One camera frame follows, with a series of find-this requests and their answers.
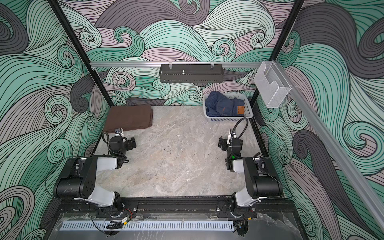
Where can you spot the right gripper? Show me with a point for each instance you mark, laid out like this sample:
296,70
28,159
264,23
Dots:
224,142

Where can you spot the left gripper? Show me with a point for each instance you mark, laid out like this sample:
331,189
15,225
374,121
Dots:
129,146

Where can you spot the brown trousers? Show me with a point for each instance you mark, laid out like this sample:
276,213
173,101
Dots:
129,118

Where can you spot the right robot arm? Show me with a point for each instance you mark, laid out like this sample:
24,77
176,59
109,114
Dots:
259,184

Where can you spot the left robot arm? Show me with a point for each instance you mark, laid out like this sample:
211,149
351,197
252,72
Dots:
77,181

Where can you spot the white plastic basket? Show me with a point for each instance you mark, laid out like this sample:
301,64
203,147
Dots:
232,95

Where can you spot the blue jeans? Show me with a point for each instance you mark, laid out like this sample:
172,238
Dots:
218,105

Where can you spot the black perforated metal tray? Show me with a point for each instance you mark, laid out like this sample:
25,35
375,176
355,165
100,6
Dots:
197,74

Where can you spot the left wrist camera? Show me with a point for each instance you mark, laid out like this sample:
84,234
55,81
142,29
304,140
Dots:
119,132

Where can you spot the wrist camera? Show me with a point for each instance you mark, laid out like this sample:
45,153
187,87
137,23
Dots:
232,134
119,132

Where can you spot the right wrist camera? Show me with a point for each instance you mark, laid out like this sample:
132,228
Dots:
232,134

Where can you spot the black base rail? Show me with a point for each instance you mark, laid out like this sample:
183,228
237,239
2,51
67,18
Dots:
216,206

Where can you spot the white mesh wall holder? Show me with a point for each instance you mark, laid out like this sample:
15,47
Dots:
273,83

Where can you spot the aluminium rail back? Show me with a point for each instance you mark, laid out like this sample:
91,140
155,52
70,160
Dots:
137,64

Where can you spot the white slotted cable duct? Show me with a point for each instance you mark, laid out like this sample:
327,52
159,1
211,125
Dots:
150,226

